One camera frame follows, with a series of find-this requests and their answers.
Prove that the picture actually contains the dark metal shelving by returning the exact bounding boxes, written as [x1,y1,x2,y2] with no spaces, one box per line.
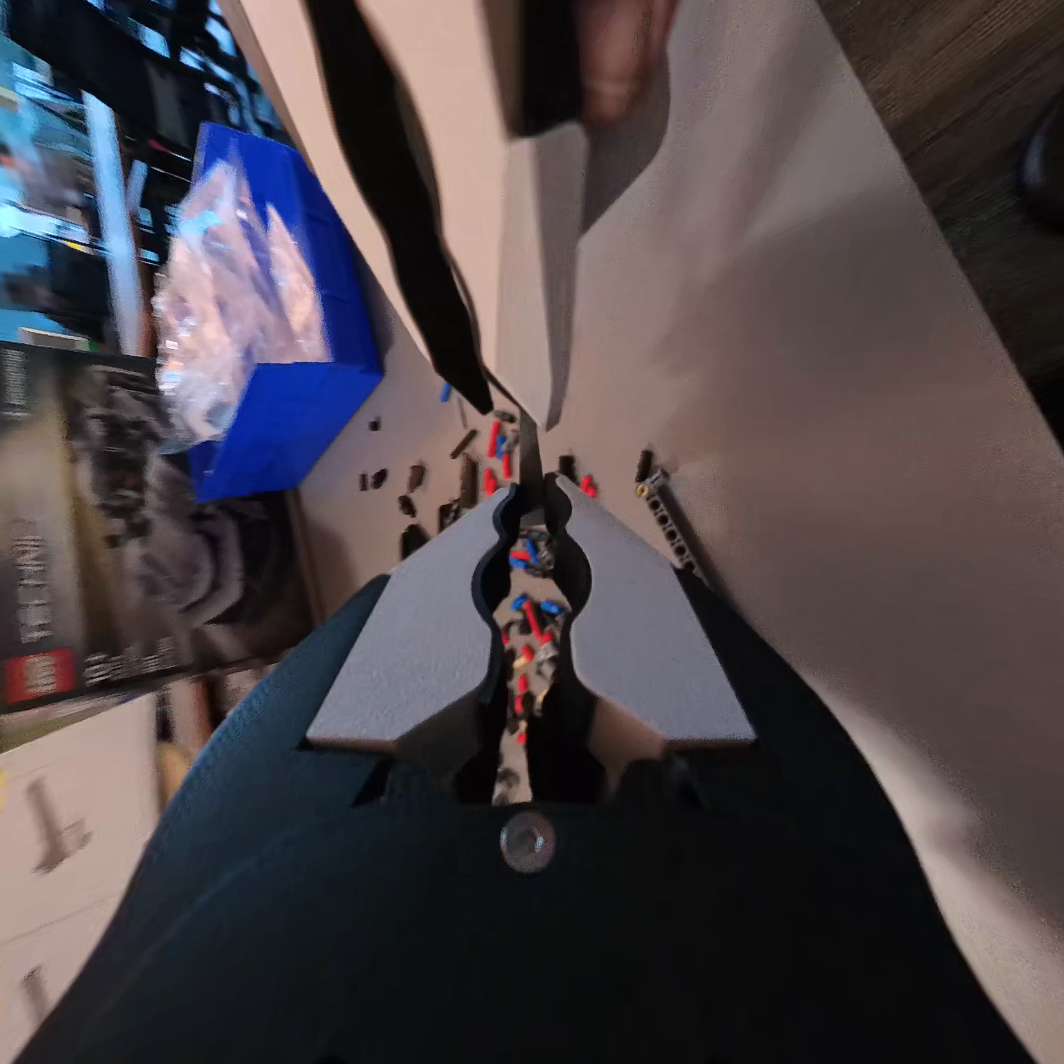
[0,0,288,359]

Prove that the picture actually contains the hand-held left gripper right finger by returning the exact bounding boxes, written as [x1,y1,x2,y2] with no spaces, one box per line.
[543,474,758,801]

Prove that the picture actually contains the clear plastic bags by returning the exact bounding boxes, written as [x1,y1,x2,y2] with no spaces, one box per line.
[154,158,334,454]

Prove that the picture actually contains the pile of lego pieces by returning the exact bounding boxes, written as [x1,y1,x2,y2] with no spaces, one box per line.
[359,381,600,749]

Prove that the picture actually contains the long grey lego beam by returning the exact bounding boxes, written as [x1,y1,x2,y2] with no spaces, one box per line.
[636,449,709,585]

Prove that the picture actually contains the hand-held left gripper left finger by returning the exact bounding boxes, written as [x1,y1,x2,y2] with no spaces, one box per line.
[304,484,525,801]

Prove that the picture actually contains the short dark grey lego beam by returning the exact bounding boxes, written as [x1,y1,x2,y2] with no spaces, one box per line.
[519,414,547,535]

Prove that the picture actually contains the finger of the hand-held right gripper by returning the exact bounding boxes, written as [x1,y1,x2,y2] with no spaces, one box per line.
[497,123,595,432]
[303,0,495,417]

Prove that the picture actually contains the white cabinet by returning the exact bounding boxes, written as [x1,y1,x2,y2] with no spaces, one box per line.
[0,694,171,1064]

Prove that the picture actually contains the dark lego set box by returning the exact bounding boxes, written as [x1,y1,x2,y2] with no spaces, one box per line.
[0,341,315,718]

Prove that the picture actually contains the blue plastic bin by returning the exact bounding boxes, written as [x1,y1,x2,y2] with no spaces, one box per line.
[190,123,385,505]

